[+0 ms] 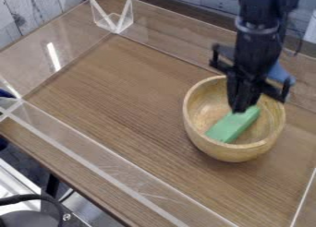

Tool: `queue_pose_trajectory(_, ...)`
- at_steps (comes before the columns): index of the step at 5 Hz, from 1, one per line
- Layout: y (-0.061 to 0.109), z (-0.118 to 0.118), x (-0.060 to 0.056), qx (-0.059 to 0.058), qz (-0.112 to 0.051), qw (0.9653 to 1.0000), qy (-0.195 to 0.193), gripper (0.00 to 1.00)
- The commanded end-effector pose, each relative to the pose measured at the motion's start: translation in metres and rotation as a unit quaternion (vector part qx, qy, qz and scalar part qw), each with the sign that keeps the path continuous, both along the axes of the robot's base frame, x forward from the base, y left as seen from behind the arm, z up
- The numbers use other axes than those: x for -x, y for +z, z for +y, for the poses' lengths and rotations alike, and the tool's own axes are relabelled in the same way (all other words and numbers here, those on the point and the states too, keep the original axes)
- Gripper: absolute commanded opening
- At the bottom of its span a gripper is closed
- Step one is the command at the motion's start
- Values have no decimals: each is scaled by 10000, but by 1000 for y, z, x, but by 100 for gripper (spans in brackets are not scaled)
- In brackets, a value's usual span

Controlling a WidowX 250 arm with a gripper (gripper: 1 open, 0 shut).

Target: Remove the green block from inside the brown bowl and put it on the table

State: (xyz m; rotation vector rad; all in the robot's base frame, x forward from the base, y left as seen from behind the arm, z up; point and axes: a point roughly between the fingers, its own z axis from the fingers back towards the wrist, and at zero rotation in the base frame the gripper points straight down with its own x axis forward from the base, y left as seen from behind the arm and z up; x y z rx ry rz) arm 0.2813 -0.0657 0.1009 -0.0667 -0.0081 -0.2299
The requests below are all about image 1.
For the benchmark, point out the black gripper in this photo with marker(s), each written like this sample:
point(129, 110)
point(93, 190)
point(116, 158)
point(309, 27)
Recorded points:
point(251, 66)

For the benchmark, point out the clear acrylic corner bracket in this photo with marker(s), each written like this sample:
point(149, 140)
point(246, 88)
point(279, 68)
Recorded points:
point(113, 22)

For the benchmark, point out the black table leg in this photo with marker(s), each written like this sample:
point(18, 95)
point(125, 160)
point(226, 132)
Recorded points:
point(53, 185)

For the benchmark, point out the metal bracket with screw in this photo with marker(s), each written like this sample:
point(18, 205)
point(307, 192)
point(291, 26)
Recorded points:
point(72, 220)

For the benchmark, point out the green rectangular block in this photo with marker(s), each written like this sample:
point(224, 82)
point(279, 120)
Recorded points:
point(232, 125)

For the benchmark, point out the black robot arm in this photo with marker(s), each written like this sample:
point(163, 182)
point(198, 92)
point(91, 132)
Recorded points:
point(263, 11)

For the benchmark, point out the clear acrylic front wall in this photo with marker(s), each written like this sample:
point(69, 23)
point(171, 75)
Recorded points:
point(111, 136)

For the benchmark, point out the brown wooden bowl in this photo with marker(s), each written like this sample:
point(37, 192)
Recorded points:
point(206, 106)

